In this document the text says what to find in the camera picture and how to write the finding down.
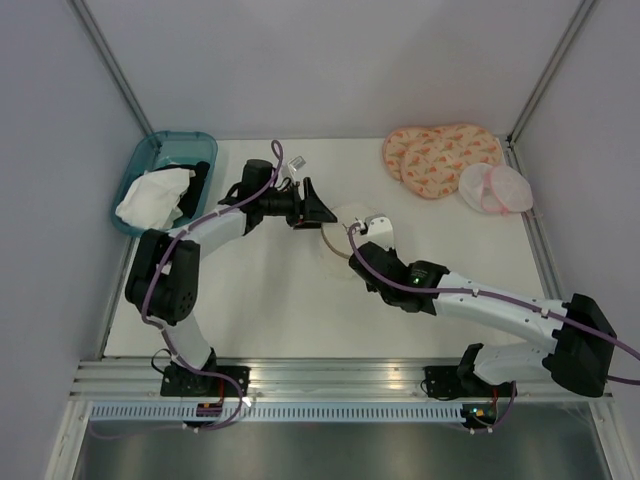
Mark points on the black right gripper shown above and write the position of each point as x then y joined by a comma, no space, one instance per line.
392,252

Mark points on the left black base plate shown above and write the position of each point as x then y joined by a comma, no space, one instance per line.
179,382

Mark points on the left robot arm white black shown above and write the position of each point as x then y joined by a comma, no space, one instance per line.
163,281

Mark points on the left aluminium frame post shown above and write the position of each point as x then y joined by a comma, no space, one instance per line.
98,40

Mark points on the orange floral laundry bag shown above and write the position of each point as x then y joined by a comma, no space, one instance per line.
429,161

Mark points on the right side aluminium rail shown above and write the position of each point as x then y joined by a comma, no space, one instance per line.
533,221

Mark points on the teal plastic bin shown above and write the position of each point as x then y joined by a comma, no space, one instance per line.
166,150

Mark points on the pink trimmed mesh laundry bag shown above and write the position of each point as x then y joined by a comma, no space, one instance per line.
495,190

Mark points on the right aluminium frame post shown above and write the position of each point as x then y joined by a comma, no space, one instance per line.
575,26

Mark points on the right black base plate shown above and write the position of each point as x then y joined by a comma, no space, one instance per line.
447,383

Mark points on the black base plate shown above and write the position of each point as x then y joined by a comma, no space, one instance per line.
447,383
179,382

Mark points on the white cloth in bin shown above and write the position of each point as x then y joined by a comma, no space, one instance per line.
151,201

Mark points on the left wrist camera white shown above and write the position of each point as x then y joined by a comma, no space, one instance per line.
295,166

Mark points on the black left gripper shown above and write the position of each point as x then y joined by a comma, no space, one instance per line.
306,212

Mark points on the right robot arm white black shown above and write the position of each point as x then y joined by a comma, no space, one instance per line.
567,342

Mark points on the white slotted cable duct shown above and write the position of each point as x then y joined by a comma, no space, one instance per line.
332,412

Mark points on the aluminium front rail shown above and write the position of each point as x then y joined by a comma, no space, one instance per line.
272,380

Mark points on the black garment in bin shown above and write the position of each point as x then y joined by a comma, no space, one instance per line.
190,198

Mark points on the aluminium frame post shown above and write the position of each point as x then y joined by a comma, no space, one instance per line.
98,40
575,26

